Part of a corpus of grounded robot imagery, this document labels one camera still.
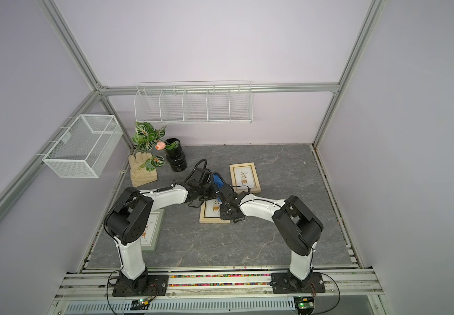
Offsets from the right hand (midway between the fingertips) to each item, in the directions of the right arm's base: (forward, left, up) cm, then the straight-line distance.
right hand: (225, 212), depth 92 cm
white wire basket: (+17, +60, +26) cm, 67 cm away
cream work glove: (+24, +48, -2) cm, 54 cm away
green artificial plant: (+21, +34, +28) cm, 49 cm away
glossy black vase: (+28, +27, +9) cm, 40 cm away
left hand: (+9, +2, +3) cm, 10 cm away
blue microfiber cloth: (+7, +3, +15) cm, 17 cm away
